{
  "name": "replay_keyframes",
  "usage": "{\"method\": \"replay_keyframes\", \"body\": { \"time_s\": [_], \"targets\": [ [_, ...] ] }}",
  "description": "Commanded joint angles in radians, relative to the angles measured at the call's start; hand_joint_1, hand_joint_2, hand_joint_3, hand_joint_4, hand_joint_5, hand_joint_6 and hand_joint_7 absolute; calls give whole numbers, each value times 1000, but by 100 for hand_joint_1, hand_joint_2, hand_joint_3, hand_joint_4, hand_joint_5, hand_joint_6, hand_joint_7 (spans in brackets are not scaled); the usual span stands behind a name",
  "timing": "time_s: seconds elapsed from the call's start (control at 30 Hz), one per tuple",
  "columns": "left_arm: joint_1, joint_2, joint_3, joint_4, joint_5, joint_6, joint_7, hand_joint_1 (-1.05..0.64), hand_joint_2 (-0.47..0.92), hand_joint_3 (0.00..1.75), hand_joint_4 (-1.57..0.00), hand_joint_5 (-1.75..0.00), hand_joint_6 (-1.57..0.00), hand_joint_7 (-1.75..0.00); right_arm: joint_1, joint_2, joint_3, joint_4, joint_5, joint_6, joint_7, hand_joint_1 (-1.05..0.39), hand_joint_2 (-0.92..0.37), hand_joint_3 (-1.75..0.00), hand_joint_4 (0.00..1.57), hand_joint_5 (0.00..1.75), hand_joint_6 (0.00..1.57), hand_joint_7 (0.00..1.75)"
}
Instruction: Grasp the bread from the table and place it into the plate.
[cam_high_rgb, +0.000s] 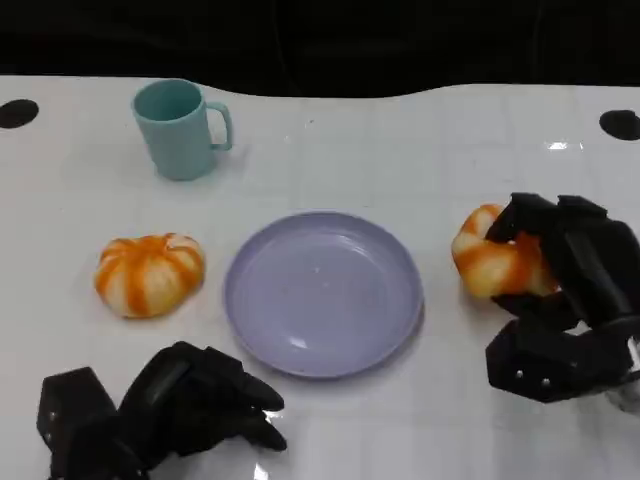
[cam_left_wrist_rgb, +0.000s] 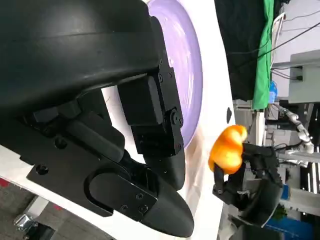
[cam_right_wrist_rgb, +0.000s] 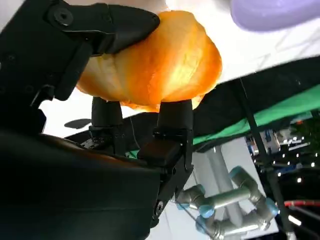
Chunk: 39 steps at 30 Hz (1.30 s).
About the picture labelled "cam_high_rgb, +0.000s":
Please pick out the pale green mug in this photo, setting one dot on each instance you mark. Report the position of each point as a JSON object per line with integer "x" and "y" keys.
{"x": 175, "y": 140}

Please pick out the black backdrop cloth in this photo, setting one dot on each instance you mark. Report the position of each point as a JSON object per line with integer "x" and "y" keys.
{"x": 320, "y": 40}

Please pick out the black table grommet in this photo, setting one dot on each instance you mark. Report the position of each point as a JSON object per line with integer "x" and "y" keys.
{"x": 620, "y": 124}
{"x": 17, "y": 114}

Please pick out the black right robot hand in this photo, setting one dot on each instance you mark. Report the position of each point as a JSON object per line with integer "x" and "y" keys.
{"x": 585, "y": 260}

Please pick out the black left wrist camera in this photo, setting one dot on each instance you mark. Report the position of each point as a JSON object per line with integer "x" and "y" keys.
{"x": 75, "y": 405}

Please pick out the lilac plate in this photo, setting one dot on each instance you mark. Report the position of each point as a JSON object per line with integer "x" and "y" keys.
{"x": 325, "y": 295}

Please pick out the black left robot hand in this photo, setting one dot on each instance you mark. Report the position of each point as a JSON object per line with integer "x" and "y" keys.
{"x": 200, "y": 400}

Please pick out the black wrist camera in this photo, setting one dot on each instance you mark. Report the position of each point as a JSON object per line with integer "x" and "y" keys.
{"x": 75, "y": 405}
{"x": 540, "y": 365}

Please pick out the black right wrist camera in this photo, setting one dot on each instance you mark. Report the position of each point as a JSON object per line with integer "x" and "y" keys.
{"x": 540, "y": 365}

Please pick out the orange and white bread roll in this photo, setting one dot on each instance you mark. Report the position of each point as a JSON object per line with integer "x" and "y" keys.
{"x": 150, "y": 277}
{"x": 490, "y": 270}

